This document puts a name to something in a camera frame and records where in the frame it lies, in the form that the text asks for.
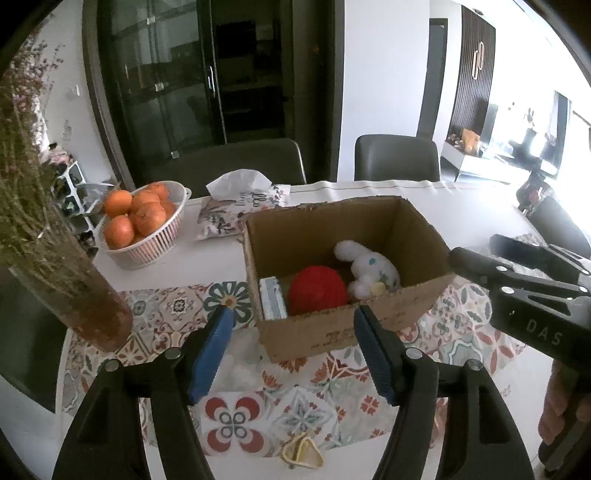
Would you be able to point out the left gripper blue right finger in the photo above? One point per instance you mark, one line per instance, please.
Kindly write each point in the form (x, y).
(383, 352)

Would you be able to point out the dark glass cabinet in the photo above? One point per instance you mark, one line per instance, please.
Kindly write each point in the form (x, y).
(169, 80)

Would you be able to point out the dark chair right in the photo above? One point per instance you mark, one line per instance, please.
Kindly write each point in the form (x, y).
(380, 157)

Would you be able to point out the white low tv cabinet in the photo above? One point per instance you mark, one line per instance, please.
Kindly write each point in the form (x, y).
(483, 168)

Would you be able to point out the blue cartoon tissue pack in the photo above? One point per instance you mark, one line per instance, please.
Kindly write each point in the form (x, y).
(271, 294)

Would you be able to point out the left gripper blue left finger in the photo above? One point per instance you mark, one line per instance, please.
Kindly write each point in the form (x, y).
(204, 350)

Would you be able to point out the dark chair left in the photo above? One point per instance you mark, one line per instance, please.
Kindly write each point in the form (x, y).
(278, 159)

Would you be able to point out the brown cardboard box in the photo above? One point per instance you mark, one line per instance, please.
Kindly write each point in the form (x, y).
(281, 242)

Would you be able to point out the floral tissue box cover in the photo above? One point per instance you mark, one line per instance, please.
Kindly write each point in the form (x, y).
(235, 195)

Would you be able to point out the dark side chair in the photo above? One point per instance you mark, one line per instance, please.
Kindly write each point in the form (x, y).
(536, 201)

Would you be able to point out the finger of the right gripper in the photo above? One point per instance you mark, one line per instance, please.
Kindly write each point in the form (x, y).
(491, 274)
(558, 263)

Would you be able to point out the patterned table runner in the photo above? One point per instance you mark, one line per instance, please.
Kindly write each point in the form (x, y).
(255, 404)

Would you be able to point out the person's right hand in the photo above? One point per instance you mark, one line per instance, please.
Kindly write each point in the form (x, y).
(557, 396)

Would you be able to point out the glass vase with dried flowers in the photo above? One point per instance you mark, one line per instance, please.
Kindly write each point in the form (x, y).
(36, 242)

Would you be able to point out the white bunny plush toy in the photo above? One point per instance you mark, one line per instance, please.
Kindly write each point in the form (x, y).
(373, 273)

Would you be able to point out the yellow elastic band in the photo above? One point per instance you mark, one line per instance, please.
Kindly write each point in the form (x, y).
(302, 452)

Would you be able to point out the red green fuzzy plush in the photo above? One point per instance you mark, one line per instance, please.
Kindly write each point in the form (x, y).
(313, 289)

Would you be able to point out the orange fruit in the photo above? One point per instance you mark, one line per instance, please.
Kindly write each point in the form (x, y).
(119, 232)
(149, 217)

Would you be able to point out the white fruit basket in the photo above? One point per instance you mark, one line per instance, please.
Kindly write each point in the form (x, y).
(172, 195)

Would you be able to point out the white shoe rack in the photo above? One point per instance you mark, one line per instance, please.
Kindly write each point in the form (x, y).
(79, 201)

